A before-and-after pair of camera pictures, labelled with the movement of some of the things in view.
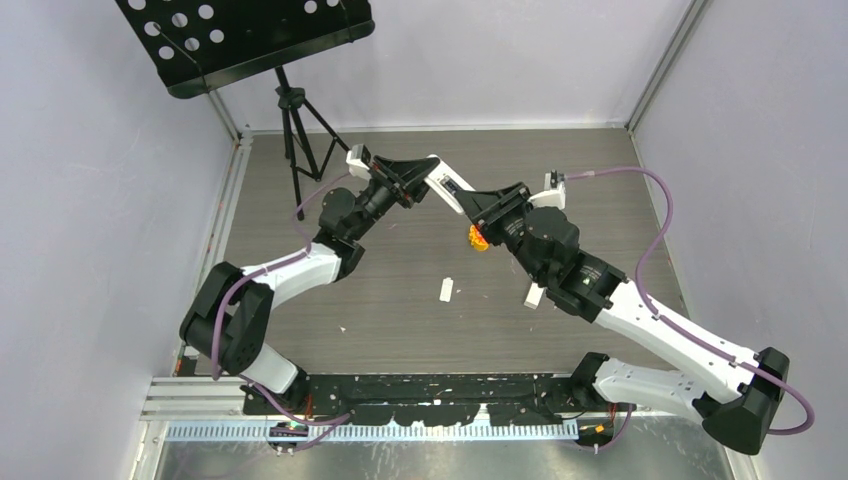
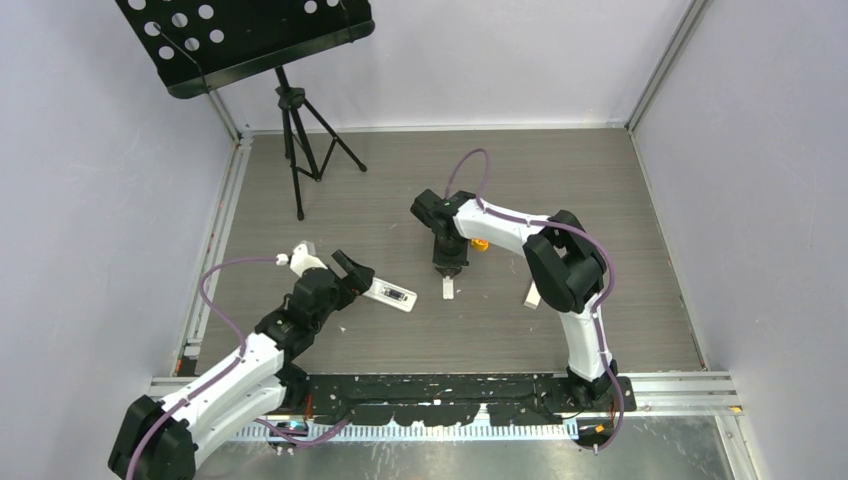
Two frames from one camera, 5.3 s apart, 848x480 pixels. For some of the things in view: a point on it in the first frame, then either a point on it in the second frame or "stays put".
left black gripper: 404,181 to 356,281
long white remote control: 533,295 stays put
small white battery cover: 447,288 stays put
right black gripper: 487,209 to 440,259
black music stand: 198,45 stays put
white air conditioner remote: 447,182 to 391,294
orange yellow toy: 477,239 stays put
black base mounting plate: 449,399 stays put
